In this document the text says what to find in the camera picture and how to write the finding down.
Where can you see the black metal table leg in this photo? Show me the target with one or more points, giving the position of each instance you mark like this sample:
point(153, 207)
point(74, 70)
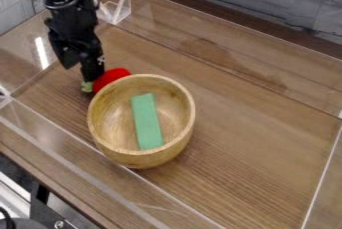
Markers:
point(40, 212)

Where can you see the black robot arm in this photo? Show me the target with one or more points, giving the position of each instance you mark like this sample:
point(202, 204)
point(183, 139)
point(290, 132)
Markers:
point(71, 32)

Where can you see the green rectangular block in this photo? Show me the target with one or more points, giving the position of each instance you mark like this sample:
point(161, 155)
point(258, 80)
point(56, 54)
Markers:
point(147, 126)

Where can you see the round wooden bowl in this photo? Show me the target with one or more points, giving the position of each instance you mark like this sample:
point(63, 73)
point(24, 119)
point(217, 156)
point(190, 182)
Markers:
point(111, 121)

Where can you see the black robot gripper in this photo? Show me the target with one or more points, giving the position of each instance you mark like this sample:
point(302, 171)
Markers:
point(71, 32)

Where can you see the red plush fruit green stem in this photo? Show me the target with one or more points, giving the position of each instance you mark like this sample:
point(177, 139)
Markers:
point(110, 76)

